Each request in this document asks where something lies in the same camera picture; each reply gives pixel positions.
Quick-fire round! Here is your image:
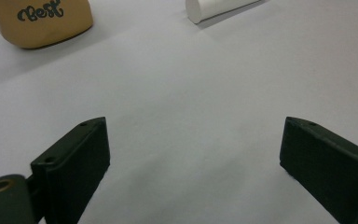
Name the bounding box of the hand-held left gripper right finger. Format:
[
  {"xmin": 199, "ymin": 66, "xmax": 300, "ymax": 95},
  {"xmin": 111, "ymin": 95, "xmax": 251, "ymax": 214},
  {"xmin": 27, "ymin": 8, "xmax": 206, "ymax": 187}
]
[{"xmin": 279, "ymin": 116, "xmax": 358, "ymax": 224}]

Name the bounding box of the white cylinder tube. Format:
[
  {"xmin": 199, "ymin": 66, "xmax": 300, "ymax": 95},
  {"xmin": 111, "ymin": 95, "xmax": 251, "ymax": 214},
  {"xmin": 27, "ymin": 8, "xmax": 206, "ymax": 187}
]
[{"xmin": 185, "ymin": 0, "xmax": 262, "ymax": 25}]

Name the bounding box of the tan cup with dark print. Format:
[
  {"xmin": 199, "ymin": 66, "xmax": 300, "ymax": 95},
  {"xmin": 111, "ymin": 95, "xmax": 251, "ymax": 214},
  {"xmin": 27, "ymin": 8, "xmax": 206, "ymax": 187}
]
[{"xmin": 0, "ymin": 0, "xmax": 94, "ymax": 49}]

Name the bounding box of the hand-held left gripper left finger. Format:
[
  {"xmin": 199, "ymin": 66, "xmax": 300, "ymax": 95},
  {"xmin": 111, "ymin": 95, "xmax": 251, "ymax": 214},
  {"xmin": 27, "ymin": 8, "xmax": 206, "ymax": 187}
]
[{"xmin": 30, "ymin": 117, "xmax": 111, "ymax": 224}]

